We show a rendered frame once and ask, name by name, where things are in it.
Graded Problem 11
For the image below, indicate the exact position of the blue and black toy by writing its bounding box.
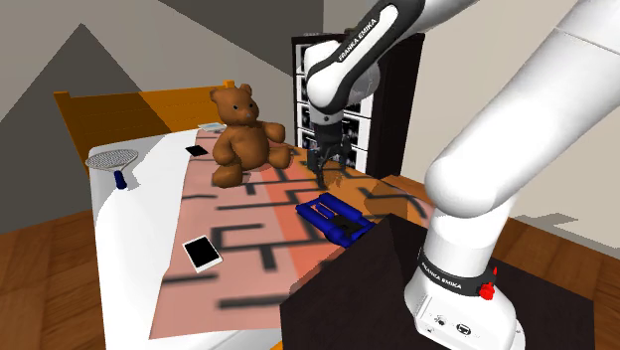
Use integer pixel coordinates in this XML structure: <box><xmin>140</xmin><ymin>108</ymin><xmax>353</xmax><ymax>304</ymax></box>
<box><xmin>294</xmin><ymin>191</ymin><xmax>377</xmax><ymax>249</ymax></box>

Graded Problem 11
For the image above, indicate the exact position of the white tablet with black screen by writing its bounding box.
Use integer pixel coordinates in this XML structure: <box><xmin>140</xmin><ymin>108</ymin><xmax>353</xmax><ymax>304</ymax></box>
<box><xmin>182</xmin><ymin>235</ymin><xmax>225</xmax><ymax>274</ymax></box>

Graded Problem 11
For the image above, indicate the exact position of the brown teddy bear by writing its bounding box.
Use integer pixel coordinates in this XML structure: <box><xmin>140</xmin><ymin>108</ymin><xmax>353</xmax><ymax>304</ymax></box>
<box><xmin>209</xmin><ymin>83</ymin><xmax>295</xmax><ymax>190</ymax></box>

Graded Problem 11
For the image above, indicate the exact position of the dark robot stand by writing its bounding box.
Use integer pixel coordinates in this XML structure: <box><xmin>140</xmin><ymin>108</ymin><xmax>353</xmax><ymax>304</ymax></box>
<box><xmin>279</xmin><ymin>213</ymin><xmax>596</xmax><ymax>350</ymax></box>

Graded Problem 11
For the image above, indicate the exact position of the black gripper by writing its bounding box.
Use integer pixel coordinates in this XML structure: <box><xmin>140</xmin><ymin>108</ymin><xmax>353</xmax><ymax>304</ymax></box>
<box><xmin>307</xmin><ymin>122</ymin><xmax>354</xmax><ymax>189</ymax></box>

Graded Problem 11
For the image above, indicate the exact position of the tennis racket with blue handle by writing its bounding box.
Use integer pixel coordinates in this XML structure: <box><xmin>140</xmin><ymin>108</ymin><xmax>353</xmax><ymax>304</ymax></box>
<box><xmin>84</xmin><ymin>147</ymin><xmax>140</xmax><ymax>191</ymax></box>

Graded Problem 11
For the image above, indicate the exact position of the black shelf with white drawers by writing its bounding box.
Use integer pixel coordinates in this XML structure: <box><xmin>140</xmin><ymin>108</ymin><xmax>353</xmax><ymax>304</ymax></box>
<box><xmin>290</xmin><ymin>30</ymin><xmax>428</xmax><ymax>181</ymax></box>

